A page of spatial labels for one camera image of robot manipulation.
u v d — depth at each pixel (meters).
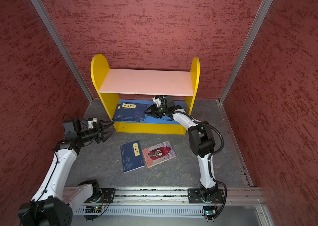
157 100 0.89
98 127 0.66
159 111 0.83
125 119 0.87
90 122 0.68
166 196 0.76
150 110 0.86
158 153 0.90
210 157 0.57
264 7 0.71
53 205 0.38
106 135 0.74
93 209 0.71
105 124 0.72
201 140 0.55
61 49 0.87
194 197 0.74
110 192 0.75
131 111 0.92
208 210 0.71
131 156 0.88
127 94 0.70
